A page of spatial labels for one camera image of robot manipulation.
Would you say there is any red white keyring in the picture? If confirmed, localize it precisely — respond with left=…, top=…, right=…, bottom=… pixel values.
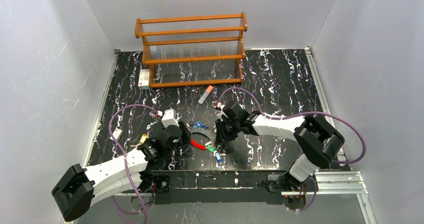
left=190, top=127, right=216, bottom=151

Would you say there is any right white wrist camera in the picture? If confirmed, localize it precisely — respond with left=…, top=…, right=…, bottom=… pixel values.
left=215, top=102, right=228, bottom=120

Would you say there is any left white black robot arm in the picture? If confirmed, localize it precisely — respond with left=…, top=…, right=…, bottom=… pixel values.
left=51, top=121, right=191, bottom=222

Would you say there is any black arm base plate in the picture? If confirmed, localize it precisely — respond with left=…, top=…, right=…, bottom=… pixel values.
left=139, top=170, right=315, bottom=209

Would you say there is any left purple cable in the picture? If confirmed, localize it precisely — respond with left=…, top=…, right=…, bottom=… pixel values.
left=108, top=104, right=163, bottom=224

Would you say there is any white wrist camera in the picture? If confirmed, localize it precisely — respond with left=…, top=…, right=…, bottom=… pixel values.
left=215, top=102, right=228, bottom=120
left=161, top=109, right=179, bottom=128

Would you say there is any aluminium front frame rail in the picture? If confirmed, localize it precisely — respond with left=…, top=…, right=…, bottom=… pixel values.
left=61, top=171, right=379, bottom=224

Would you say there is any small white red box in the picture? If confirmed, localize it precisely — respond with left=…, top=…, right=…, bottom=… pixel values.
left=138, top=69, right=150, bottom=90

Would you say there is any green key tag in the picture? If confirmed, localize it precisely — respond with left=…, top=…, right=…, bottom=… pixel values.
left=205, top=144, right=215, bottom=152

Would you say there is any blue key tag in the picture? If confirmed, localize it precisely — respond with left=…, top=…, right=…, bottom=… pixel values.
left=213, top=151, right=223, bottom=163

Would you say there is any white small tag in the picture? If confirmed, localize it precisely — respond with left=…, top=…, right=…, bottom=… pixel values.
left=110, top=128, right=123, bottom=140

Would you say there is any wooden three-tier shelf rack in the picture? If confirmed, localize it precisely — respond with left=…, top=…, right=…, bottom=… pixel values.
left=134, top=12, right=248, bottom=88

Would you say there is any orange grey marker pen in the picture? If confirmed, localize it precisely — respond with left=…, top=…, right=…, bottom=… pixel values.
left=198, top=85, right=214, bottom=105

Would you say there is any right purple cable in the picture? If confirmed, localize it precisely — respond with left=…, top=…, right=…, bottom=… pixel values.
left=215, top=87, right=367, bottom=212

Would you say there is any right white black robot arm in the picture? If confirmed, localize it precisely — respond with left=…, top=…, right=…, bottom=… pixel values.
left=215, top=101, right=345, bottom=186

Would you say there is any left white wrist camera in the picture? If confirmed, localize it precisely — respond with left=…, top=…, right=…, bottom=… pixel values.
left=161, top=109, right=179, bottom=128

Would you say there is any purple cable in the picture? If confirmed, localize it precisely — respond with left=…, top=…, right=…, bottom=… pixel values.
left=215, top=87, right=367, bottom=212
left=108, top=104, right=163, bottom=224

